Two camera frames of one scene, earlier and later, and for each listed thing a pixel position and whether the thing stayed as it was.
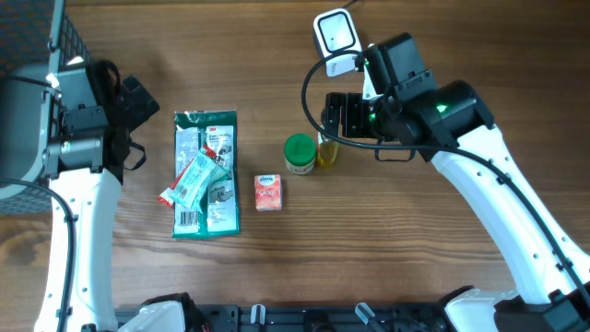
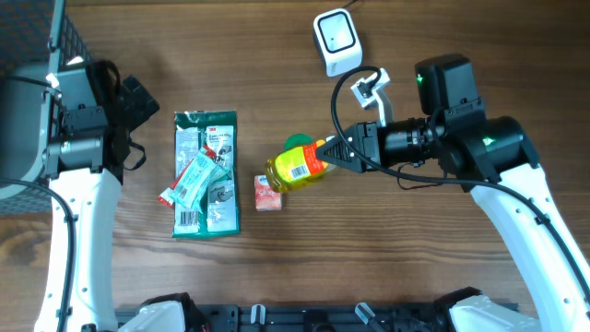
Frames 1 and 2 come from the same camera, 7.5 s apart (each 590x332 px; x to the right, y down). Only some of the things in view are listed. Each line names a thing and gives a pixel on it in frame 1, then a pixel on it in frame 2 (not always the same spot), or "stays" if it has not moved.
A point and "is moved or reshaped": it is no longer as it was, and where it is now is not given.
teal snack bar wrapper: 204,173 stays
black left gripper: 136,113 stays
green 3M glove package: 217,131 stays
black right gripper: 353,104 -> 366,143
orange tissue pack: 268,192 stays
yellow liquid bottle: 326,152 is moved or reshaped
